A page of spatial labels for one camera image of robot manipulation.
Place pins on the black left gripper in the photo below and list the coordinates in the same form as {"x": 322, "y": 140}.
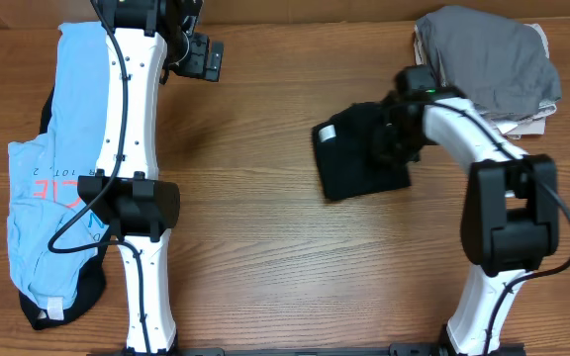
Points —
{"x": 197, "y": 67}

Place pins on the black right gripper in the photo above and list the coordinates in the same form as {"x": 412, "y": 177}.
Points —
{"x": 381, "y": 150}

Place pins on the black t-shirt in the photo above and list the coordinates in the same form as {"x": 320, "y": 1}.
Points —
{"x": 343, "y": 149}

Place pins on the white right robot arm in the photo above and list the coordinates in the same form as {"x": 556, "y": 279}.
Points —
{"x": 509, "y": 221}

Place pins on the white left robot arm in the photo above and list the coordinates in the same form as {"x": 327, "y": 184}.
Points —
{"x": 147, "y": 40}

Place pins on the gray folded garment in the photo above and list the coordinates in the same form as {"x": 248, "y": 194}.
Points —
{"x": 501, "y": 65}

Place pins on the beige folded garment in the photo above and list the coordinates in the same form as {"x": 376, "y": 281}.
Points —
{"x": 507, "y": 124}

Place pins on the light blue t-shirt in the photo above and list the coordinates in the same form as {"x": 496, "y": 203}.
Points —
{"x": 57, "y": 173}

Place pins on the black bottom shirt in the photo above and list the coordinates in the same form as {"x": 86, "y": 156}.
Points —
{"x": 82, "y": 296}

